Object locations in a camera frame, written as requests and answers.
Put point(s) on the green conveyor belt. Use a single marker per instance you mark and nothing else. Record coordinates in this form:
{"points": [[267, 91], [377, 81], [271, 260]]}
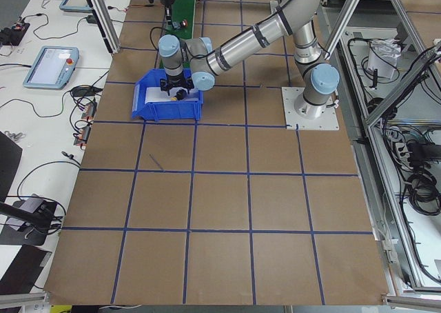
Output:
{"points": [[183, 9]]}

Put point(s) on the blue bin left side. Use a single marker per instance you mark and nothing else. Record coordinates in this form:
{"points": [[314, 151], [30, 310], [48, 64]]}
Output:
{"points": [[151, 103]]}

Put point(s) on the white foam pad left bin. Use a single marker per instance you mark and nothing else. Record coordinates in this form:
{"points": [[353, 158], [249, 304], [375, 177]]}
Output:
{"points": [[154, 94]]}

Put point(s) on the black power adapter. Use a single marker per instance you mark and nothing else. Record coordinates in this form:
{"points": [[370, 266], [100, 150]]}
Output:
{"points": [[91, 19]]}

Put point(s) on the teach pendant far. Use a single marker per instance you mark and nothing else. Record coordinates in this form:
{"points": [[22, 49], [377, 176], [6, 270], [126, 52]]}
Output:
{"points": [[75, 6]]}

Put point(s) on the teach pendant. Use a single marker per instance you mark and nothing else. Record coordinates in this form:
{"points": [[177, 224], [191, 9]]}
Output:
{"points": [[52, 68], [75, 6]]}

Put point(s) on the teach pendant near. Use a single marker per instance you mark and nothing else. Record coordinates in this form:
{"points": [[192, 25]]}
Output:
{"points": [[52, 68]]}

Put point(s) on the aluminium frame post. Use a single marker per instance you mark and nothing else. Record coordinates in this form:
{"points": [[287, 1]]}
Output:
{"points": [[105, 25]]}

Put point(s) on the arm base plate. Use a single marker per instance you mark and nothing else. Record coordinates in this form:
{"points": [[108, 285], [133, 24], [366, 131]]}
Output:
{"points": [[299, 115]]}

